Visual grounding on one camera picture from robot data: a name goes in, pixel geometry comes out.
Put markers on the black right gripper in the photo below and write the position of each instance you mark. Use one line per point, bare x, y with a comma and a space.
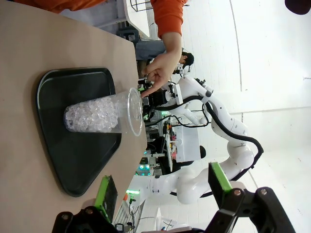
159, 99

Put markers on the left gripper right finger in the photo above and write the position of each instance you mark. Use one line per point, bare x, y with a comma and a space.
218, 184

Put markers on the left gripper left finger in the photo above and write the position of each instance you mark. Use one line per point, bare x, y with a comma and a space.
108, 194

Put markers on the clear plastic cup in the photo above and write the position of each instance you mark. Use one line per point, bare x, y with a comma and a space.
121, 114

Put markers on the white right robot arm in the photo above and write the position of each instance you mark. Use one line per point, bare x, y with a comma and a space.
192, 187

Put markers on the person's right forearm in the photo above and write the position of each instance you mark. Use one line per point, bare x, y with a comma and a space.
170, 21

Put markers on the person's right hand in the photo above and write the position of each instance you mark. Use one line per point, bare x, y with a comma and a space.
164, 68

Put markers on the green LED light strip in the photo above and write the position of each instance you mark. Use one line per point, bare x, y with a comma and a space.
133, 192

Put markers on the computer with teal LED fans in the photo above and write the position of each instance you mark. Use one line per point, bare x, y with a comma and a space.
145, 167

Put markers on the white equipment box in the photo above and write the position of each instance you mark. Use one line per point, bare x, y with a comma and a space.
187, 143

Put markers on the black plastic tray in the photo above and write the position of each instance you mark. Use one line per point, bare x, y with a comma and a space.
77, 150

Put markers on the ice cubes pile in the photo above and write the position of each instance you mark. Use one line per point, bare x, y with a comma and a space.
92, 115

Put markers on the seated person dark hair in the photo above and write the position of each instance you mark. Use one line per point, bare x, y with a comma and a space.
188, 59

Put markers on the white side table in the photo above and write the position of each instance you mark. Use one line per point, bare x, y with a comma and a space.
139, 21

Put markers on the person in orange hoodie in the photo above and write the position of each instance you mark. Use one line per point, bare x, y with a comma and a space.
56, 4

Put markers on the dark-haired person head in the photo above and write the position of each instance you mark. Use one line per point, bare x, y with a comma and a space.
298, 6

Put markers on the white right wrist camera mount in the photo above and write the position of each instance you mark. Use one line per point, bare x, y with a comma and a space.
178, 94

